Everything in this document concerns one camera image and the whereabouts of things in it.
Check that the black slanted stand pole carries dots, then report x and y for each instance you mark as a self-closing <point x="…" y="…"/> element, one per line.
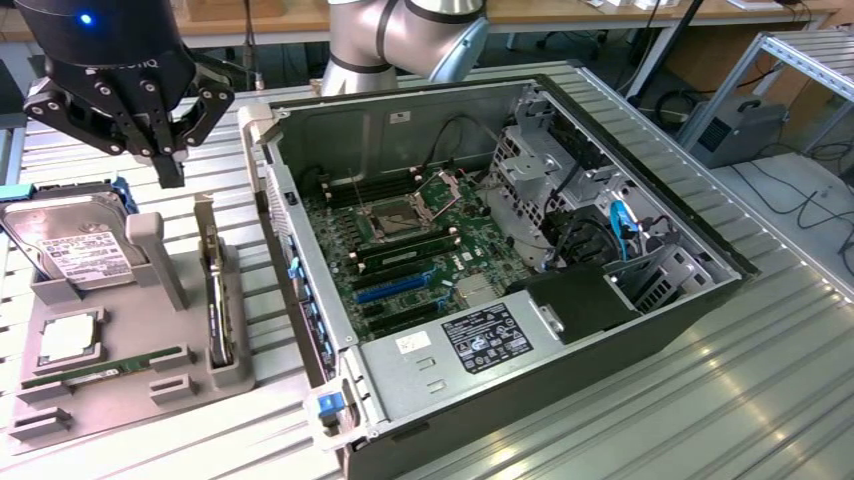
<point x="668" y="45"/>

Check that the graphics card with metal bracket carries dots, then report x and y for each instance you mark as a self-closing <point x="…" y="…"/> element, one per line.
<point x="217" y="300"/>

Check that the wooden desk white frame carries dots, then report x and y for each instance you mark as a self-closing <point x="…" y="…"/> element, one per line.
<point x="288" y="27"/>
<point x="568" y="17"/>

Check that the small silver chipset heatsink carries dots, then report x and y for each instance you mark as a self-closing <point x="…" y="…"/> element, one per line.
<point x="477" y="291"/>

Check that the silver CPU chip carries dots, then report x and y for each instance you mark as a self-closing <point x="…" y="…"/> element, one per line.
<point x="67" y="337"/>

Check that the black plastic shroud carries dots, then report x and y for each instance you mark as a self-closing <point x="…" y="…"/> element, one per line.
<point x="581" y="305"/>

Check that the blue disk carrier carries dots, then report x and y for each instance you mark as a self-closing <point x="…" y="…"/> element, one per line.
<point x="124" y="192"/>

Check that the grey equipment box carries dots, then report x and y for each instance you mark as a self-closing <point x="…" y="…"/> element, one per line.
<point x="741" y="135"/>

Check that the blue case latch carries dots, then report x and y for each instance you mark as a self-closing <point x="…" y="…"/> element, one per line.
<point x="330" y="405"/>

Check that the grey plastic parts rack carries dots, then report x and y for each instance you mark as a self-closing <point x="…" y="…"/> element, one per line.
<point x="134" y="340"/>

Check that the open black PC case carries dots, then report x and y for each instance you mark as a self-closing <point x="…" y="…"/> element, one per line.
<point x="568" y="370"/>

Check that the black office chair base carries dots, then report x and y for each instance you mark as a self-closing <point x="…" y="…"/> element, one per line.
<point x="581" y="36"/>

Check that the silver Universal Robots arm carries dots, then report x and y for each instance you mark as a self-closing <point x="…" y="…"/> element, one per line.
<point x="374" y="40"/>

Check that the green motherboard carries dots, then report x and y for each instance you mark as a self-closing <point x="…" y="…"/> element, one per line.
<point x="494" y="260"/>

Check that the green RAM stick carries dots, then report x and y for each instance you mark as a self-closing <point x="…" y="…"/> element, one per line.
<point x="134" y="363"/>
<point x="408" y="256"/>

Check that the thin metal locking lever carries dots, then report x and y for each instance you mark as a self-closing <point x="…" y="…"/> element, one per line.
<point x="358" y="190"/>

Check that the silver metal disk bay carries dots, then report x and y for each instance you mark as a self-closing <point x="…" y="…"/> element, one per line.
<point x="535" y="165"/>

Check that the silver hard disk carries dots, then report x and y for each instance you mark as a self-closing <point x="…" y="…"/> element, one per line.
<point x="81" y="250"/>

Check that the black RAM slot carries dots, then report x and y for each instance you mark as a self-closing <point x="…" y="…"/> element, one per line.
<point x="368" y="175"/>
<point x="401" y="239"/>
<point x="376" y="196"/>
<point x="404" y="245"/>
<point x="370" y="181"/>
<point x="373" y="189"/>

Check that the long black expansion slot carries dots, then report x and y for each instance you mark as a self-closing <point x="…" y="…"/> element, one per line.
<point x="401" y="310"/>
<point x="408" y="324"/>
<point x="390" y="279"/>

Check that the metal socket cover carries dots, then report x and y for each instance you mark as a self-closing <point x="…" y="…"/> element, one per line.
<point x="437" y="190"/>

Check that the perforated metal disk bay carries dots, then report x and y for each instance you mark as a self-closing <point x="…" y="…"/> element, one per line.
<point x="657" y="287"/>

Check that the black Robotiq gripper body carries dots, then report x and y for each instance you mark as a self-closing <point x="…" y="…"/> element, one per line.
<point x="114" y="40"/>

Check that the blue expansion slot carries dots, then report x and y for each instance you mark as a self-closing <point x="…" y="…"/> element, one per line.
<point x="394" y="292"/>

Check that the silver power supply unit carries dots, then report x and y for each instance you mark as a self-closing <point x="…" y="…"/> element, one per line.
<point x="414" y="380"/>

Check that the aluminium profile frame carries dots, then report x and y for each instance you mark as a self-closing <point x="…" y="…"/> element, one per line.
<point x="801" y="55"/>

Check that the CPU socket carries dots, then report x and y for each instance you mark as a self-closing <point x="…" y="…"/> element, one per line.
<point x="394" y="217"/>

